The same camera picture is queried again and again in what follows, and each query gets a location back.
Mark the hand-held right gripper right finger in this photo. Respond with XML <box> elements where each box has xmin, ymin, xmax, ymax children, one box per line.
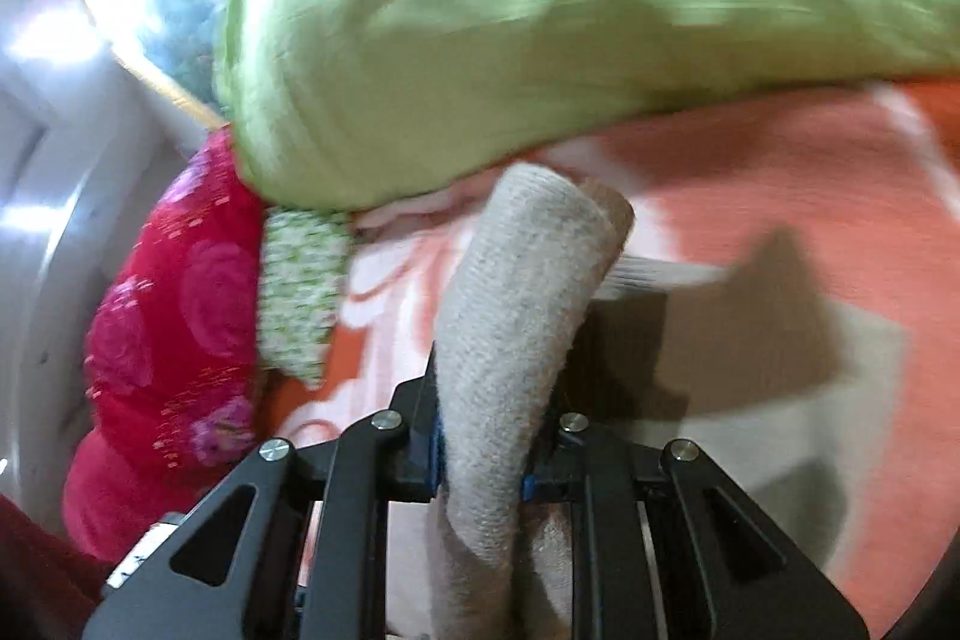
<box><xmin>519</xmin><ymin>411</ymin><xmax>871</xmax><ymax>640</ymax></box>

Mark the grey knitted sweater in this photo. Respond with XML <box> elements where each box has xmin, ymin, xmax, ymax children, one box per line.
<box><xmin>429</xmin><ymin>162</ymin><xmax>912</xmax><ymax>640</ymax></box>

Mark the green patterned pillow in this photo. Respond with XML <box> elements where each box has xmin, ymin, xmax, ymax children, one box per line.
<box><xmin>256</xmin><ymin>207</ymin><xmax>355</xmax><ymax>387</ymax></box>

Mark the red floral quilt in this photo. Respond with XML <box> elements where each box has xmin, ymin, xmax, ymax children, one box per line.
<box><xmin>62</xmin><ymin>126</ymin><xmax>272</xmax><ymax>562</ymax></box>

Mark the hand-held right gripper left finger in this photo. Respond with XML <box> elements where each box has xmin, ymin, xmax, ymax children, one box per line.
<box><xmin>81</xmin><ymin>364</ymin><xmax>445</xmax><ymax>640</ymax></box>

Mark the orange white floral blanket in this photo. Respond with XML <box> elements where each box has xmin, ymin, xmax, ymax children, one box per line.
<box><xmin>259</xmin><ymin>77</ymin><xmax>960</xmax><ymax>640</ymax></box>

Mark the green quilt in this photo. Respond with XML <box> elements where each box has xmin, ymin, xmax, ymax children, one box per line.
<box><xmin>214</xmin><ymin>0</ymin><xmax>960</xmax><ymax>214</ymax></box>

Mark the dark red cloth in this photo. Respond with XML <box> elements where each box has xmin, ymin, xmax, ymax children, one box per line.
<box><xmin>0</xmin><ymin>494</ymin><xmax>115</xmax><ymax>640</ymax></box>

